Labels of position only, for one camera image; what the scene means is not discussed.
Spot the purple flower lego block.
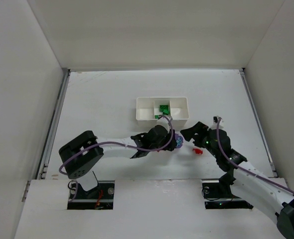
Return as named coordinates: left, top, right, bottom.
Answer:
left=175, top=133, right=184, bottom=149

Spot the green lego brick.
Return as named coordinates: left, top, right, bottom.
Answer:
left=154, top=105, right=170, bottom=119

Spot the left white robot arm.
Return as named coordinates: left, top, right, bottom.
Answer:
left=59, top=125, right=178, bottom=191

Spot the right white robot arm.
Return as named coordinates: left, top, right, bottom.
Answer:
left=180, top=118, right=294, bottom=239

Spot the red lego piece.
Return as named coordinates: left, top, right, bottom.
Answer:
left=192, top=148, right=203, bottom=155

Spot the white three-compartment tray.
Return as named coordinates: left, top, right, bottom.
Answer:
left=136, top=97, right=189, bottom=128

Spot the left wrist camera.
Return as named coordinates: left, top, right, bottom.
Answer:
left=156, top=116, right=172, bottom=132

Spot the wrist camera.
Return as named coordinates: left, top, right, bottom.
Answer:
left=156, top=116, right=172, bottom=132
left=210, top=116, right=224, bottom=129

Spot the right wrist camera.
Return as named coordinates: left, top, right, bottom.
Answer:
left=210, top=116, right=224, bottom=129

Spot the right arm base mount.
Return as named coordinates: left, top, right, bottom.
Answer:
left=201, top=173, right=254, bottom=210

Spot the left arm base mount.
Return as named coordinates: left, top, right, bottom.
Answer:
left=67, top=181, right=115, bottom=210

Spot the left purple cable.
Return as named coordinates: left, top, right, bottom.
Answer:
left=59, top=115, right=175, bottom=175

